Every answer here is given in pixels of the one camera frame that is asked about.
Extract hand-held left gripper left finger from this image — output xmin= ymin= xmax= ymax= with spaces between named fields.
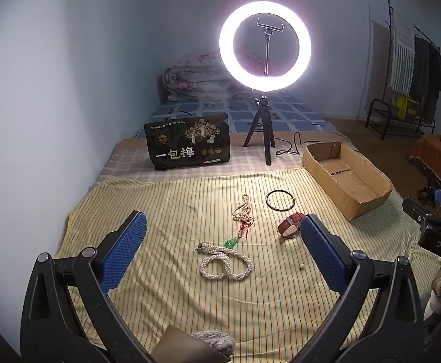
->
xmin=20 ymin=210 xmax=148 ymax=363

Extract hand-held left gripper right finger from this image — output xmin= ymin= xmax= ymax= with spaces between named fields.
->
xmin=296 ymin=214 xmax=429 ymax=363

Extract cardboard box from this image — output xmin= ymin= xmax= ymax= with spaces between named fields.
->
xmin=301 ymin=142 xmax=393 ymax=221

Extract thick twisted pearl necklace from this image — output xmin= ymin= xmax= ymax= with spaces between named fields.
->
xmin=195 ymin=243 xmax=253 ymax=282

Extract red cord jade pendant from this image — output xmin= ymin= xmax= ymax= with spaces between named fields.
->
xmin=224 ymin=222 xmax=252 ymax=249

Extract thin pearl strand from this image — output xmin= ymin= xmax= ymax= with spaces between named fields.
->
xmin=232 ymin=194 xmax=252 ymax=224

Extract person's right hand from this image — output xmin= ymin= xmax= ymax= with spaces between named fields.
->
xmin=424 ymin=263 xmax=441 ymax=320

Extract orange cloth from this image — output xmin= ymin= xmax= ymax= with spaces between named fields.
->
xmin=407 ymin=125 xmax=441 ymax=194

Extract yellow striped cloth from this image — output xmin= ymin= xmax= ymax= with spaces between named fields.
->
xmin=54 ymin=168 xmax=441 ymax=363

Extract black bangle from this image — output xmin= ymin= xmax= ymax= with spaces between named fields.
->
xmin=266 ymin=190 xmax=295 ymax=210

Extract checked bed sheet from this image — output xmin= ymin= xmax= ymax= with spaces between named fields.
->
xmin=96 ymin=132 xmax=357 ymax=186

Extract yellow box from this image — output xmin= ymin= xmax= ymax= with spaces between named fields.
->
xmin=395 ymin=94 xmax=422 ymax=119

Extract brown flat board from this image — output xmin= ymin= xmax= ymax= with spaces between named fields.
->
xmin=154 ymin=324 xmax=231 ymax=363

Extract black shoe rack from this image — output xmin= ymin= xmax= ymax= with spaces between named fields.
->
xmin=364 ymin=97 xmax=436 ymax=141

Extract dark hanging garments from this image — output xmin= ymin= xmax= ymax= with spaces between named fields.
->
xmin=410 ymin=35 xmax=441 ymax=123

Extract black snack bag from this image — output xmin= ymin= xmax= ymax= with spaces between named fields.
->
xmin=144 ymin=113 xmax=232 ymax=171

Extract grey knitted slipper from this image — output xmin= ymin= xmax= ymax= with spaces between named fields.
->
xmin=190 ymin=329 xmax=236 ymax=355

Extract black tripod legs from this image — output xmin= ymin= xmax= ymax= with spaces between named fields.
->
xmin=242 ymin=93 xmax=278 ymax=166

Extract white striped towel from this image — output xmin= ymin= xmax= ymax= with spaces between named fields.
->
xmin=389 ymin=9 xmax=417 ymax=95

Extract blue patterned bed sheet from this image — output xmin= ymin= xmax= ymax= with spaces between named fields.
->
xmin=150 ymin=93 xmax=336 ymax=137

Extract folded floral quilt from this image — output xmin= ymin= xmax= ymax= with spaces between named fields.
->
xmin=162 ymin=51 xmax=266 ymax=102

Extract black clothes rack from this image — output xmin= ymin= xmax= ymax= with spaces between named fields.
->
xmin=383 ymin=0 xmax=441 ymax=95

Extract black phone holder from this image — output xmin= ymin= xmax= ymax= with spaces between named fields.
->
xmin=256 ymin=17 xmax=284 ymax=79

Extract black cable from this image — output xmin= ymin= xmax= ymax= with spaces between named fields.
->
xmin=273 ymin=132 xmax=343 ymax=156

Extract white ring light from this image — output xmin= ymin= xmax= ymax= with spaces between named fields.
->
xmin=219 ymin=0 xmax=312 ymax=93

